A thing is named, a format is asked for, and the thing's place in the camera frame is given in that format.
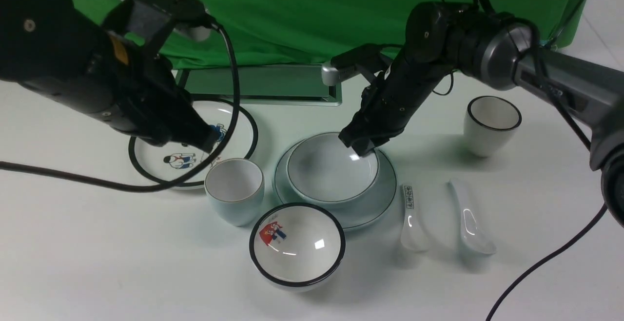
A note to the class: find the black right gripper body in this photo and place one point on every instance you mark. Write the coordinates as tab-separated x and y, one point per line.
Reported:
391	102

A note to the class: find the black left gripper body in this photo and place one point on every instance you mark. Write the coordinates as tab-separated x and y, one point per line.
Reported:
148	103

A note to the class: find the pale blue bowl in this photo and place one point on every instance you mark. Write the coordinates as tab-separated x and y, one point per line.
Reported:
322	169

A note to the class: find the pale blue cup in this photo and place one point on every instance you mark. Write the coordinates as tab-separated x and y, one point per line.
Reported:
235	189

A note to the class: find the plain white ceramic spoon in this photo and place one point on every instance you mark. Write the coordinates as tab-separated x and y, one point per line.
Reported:
471	232

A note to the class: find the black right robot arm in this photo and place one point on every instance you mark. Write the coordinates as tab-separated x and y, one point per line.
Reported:
502	52

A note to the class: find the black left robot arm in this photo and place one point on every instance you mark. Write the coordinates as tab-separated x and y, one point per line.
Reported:
113	72

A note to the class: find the black-rimmed illustrated plate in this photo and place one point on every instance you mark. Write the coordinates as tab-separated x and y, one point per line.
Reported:
167	163

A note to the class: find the black-rimmed white cup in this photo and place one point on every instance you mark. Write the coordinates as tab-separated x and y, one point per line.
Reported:
489	123

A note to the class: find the pale blue plate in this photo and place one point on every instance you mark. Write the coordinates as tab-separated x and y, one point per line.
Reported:
355	214

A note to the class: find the white spoon with print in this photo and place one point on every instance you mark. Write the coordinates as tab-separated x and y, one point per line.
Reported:
412	238

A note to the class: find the green backdrop cloth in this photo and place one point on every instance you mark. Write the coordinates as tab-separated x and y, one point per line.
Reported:
312	31

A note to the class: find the black-rimmed illustrated bowl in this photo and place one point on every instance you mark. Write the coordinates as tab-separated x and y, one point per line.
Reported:
297	246

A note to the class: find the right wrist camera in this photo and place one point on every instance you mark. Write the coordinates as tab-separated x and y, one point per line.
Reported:
366	60

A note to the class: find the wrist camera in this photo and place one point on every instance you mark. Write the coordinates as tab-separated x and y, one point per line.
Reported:
366	60
156	20

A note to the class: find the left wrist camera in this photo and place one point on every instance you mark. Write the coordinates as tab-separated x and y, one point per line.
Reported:
156	20

